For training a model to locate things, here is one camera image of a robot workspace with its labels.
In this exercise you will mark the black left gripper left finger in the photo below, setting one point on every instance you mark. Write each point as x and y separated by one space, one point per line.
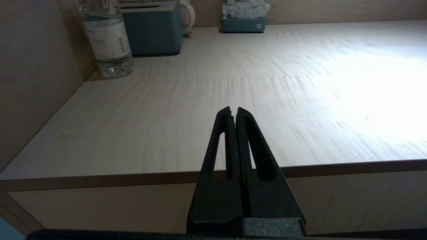
217 200

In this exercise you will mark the crumpled white sachet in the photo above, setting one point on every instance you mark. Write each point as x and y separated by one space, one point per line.
247 11

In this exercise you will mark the grey tissue box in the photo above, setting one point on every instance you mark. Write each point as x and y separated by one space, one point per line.
153 33

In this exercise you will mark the clear plastic water bottle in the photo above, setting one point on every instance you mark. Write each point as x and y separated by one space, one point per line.
106 40

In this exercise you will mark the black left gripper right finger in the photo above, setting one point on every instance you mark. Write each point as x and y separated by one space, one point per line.
267 196

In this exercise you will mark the white ceramic mug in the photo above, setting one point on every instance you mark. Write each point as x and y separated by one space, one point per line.
188 16

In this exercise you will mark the small grey sachet tray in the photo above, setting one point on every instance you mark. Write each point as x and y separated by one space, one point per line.
243 25

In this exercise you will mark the wooden backsplash board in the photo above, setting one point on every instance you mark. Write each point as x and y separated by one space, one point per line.
333 11

